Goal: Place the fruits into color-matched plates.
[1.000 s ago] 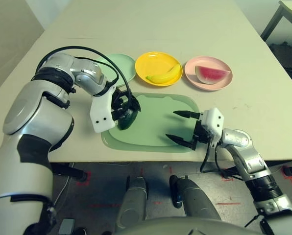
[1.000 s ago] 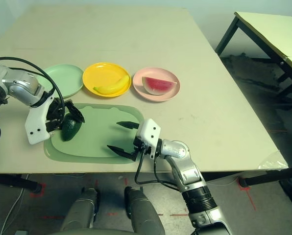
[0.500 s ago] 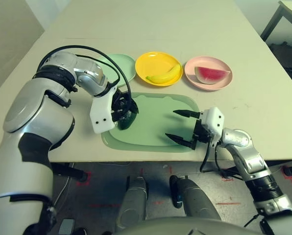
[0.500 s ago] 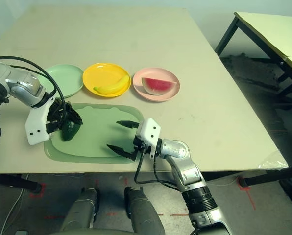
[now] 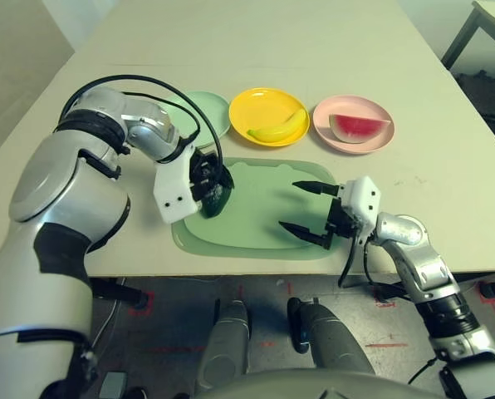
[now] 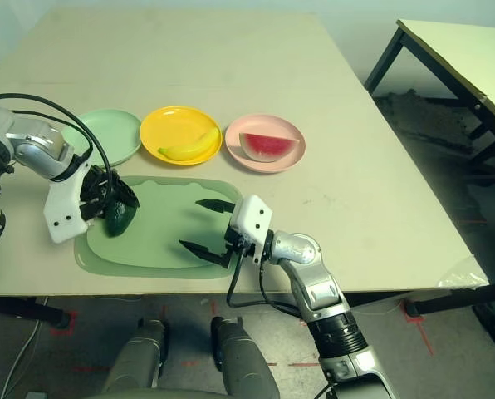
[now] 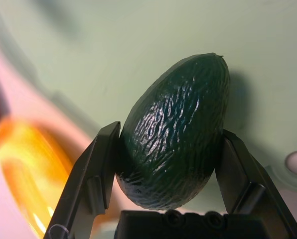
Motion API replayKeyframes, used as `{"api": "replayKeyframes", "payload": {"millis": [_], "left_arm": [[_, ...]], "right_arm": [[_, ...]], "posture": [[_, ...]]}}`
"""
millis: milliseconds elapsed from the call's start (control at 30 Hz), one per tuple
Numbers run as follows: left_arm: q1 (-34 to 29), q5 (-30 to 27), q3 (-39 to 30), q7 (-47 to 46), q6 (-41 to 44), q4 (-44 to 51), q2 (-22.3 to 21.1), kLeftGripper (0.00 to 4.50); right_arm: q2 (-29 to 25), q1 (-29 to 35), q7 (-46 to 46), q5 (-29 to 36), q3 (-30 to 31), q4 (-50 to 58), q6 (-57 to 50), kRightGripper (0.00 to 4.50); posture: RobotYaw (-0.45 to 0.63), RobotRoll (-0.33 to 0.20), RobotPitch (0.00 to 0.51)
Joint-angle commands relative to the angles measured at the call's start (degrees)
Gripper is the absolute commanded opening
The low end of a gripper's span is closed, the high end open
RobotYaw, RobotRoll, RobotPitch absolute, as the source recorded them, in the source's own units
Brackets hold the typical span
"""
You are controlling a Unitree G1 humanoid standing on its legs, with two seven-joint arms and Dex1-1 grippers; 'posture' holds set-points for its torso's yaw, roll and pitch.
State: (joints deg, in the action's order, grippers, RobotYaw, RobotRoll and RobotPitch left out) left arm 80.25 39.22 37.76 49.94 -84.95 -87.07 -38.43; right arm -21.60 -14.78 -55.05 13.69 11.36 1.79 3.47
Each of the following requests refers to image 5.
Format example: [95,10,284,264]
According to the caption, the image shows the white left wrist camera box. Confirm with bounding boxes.
[153,143,199,225]

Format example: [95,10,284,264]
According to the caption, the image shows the mint green round plate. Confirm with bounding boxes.
[164,90,231,150]

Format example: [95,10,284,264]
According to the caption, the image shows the grey robot left leg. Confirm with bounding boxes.
[203,299,251,390]

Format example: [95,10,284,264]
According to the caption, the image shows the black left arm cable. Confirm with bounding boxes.
[62,74,224,167]
[120,90,201,145]

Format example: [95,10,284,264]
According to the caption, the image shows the red toy watermelon slice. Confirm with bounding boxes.
[328,113,392,145]

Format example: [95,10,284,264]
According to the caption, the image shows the dark green toy avocado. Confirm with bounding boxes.
[197,164,235,220]

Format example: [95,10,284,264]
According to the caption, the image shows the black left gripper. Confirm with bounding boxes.
[190,149,226,204]

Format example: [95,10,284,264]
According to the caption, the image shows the pale green tray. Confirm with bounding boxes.
[170,159,340,261]

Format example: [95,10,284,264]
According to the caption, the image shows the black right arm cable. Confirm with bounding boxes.
[361,243,414,303]
[338,232,359,288]

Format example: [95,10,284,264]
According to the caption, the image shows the yellow toy banana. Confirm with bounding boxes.
[247,108,308,140]

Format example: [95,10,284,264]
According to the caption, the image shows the pink round plate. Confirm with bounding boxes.
[311,94,396,155]

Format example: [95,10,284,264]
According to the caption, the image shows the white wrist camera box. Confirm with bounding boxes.
[339,175,382,236]
[153,143,199,225]

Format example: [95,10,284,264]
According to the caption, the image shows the grey robot right leg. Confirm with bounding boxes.
[287,297,375,375]

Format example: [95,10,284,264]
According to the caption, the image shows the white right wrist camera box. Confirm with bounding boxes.
[339,175,382,236]

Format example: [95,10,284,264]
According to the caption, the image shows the grey robot leg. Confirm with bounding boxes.
[287,297,375,375]
[203,299,251,390]

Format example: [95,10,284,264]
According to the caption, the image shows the yellow round plate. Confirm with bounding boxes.
[228,86,311,147]

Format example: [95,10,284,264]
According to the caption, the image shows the grey robot torso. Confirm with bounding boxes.
[197,367,444,399]

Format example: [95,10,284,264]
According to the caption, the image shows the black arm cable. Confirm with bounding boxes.
[338,232,359,288]
[62,74,224,167]
[361,243,414,303]
[120,90,201,145]

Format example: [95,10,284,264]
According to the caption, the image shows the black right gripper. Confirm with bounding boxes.
[277,180,359,250]

